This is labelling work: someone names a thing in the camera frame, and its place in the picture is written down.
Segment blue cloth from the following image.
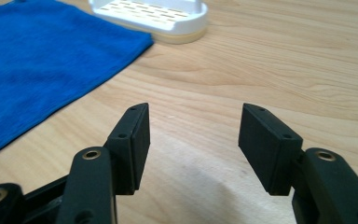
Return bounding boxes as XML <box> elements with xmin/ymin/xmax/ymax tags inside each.
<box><xmin>0</xmin><ymin>0</ymin><xmax>155</xmax><ymax>164</ymax></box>

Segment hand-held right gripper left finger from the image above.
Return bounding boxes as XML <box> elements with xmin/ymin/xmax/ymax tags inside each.
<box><xmin>103</xmin><ymin>103</ymin><xmax>151</xmax><ymax>196</ymax></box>

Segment white slotted soap dish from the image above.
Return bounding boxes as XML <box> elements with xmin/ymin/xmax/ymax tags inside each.
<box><xmin>88</xmin><ymin>0</ymin><xmax>209</xmax><ymax>45</ymax></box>

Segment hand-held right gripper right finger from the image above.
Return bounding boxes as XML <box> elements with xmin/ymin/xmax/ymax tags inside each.
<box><xmin>238</xmin><ymin>103</ymin><xmax>304</xmax><ymax>197</ymax></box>

